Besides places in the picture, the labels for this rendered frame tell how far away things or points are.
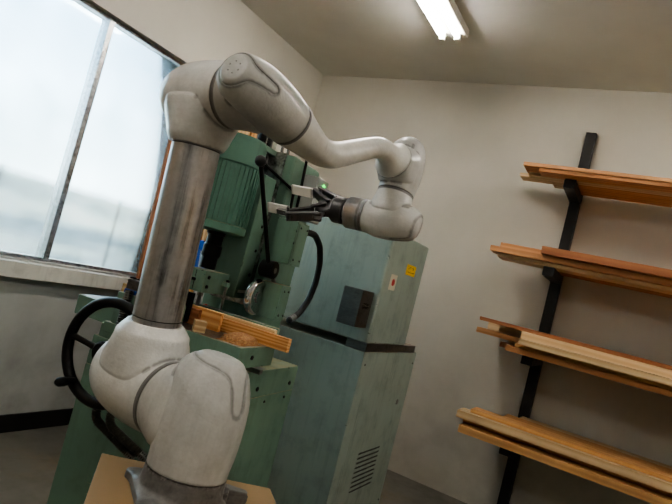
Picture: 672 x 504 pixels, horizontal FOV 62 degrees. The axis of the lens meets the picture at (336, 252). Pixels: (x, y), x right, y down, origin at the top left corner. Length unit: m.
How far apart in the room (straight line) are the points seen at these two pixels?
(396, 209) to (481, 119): 2.63
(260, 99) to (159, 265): 0.39
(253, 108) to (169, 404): 0.56
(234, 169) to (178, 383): 0.86
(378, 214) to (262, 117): 0.52
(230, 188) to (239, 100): 0.72
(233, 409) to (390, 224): 0.66
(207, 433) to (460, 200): 3.09
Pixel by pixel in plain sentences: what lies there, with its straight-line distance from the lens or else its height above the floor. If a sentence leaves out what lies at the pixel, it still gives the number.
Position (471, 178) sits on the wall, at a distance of 3.93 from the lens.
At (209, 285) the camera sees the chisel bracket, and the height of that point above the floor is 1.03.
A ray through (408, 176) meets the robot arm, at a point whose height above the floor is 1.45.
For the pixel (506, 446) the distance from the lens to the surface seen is 3.24.
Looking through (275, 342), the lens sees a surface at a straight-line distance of 1.68.
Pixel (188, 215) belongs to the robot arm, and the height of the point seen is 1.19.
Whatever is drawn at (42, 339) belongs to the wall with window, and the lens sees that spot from 3.24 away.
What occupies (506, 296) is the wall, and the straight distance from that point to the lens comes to 3.73.
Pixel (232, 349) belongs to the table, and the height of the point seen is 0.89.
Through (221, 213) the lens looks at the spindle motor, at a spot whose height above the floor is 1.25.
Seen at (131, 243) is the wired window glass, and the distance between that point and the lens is 3.50.
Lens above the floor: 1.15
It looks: 3 degrees up
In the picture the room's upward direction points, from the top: 15 degrees clockwise
